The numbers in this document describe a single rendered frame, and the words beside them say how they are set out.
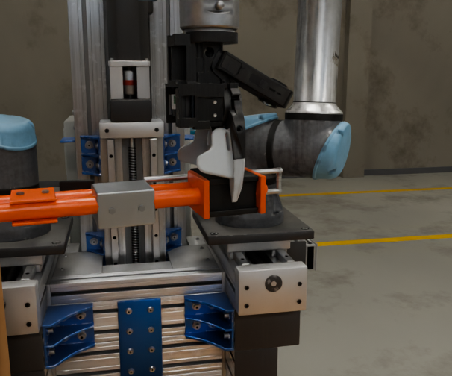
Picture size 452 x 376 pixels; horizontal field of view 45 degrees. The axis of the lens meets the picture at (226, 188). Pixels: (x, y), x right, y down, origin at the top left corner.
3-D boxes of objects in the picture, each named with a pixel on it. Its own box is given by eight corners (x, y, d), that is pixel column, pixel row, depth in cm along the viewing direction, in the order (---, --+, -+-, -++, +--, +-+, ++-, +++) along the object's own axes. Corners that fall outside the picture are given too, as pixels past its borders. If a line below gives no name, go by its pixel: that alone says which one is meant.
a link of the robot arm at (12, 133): (-4, 192, 101) (-10, 118, 98) (-40, 183, 109) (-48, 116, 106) (52, 183, 110) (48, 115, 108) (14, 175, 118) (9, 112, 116)
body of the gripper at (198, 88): (165, 127, 73) (162, 34, 71) (226, 126, 76) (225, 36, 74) (180, 133, 66) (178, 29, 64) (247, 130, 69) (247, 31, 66)
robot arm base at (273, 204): (209, 212, 127) (209, 170, 125) (272, 209, 129) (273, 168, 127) (221, 230, 112) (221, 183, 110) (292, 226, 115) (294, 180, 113)
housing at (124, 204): (98, 230, 65) (96, 193, 64) (92, 216, 71) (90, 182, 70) (157, 224, 67) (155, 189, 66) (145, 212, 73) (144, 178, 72)
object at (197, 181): (203, 219, 68) (203, 180, 67) (187, 206, 75) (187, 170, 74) (265, 213, 71) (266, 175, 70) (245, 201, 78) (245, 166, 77)
